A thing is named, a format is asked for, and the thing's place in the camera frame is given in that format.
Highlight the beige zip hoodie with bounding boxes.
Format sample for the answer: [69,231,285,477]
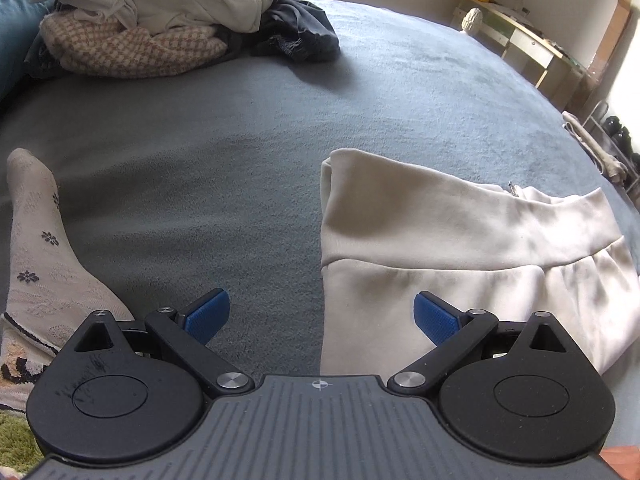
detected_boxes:
[320,150,639,378]

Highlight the grey-blue bed blanket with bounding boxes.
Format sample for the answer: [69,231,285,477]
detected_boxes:
[1,0,639,375]

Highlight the folded beige garment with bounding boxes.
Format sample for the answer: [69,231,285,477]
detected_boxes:
[562,112,627,184]

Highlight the metal storage shelf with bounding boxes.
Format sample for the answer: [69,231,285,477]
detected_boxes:
[582,100,639,196]

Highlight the cream side desk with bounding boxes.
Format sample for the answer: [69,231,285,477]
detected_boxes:
[450,0,586,110]

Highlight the checked pink cloth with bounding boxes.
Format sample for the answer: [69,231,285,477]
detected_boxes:
[40,11,227,79]

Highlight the long cardboard box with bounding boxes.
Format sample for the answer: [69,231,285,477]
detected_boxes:
[579,0,632,113]

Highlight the dark furry garment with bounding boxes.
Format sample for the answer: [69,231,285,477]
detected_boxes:
[245,0,341,63]

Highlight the blue duvet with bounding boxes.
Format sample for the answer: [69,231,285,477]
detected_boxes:
[0,0,54,99]

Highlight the cream bed post knob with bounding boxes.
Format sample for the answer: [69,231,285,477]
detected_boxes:
[461,8,484,37]

